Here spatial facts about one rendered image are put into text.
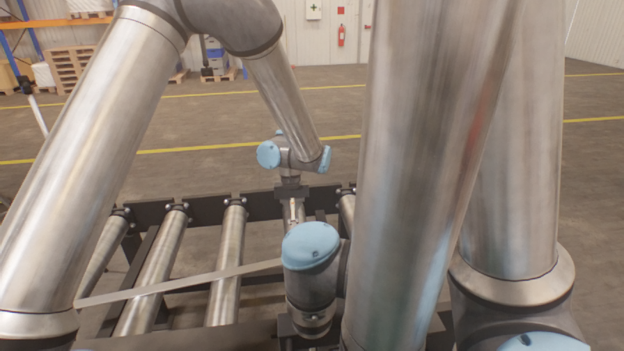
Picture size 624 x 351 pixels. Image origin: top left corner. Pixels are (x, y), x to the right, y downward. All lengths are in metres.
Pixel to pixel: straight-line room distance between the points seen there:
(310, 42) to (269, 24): 9.07
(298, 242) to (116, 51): 0.38
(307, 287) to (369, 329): 0.21
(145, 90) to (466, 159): 0.44
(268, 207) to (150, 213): 0.61
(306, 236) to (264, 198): 1.19
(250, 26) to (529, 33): 0.38
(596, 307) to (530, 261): 2.48
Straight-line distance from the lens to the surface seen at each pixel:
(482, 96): 0.20
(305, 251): 0.47
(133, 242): 1.95
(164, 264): 1.44
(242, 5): 0.53
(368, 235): 0.25
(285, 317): 0.66
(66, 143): 0.50
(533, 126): 0.34
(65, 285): 0.52
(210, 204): 1.72
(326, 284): 0.49
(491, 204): 0.38
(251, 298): 2.38
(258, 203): 1.70
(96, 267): 1.59
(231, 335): 0.82
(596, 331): 2.76
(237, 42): 0.55
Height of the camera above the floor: 1.84
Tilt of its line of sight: 27 degrees down
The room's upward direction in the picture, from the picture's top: 1 degrees counter-clockwise
